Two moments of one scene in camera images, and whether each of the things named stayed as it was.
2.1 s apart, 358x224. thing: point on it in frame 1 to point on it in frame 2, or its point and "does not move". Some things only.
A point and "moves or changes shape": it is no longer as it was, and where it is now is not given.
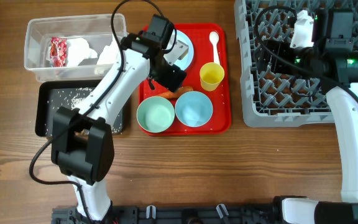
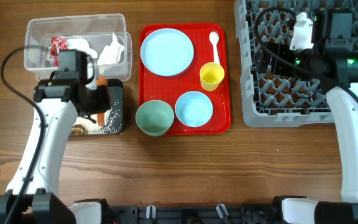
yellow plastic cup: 211,74 does not move
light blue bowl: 193,109 does not move
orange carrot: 174,94 moves or changes shape
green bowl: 155,114 does not move
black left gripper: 173,79 to 105,102
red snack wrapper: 58,52 does not move
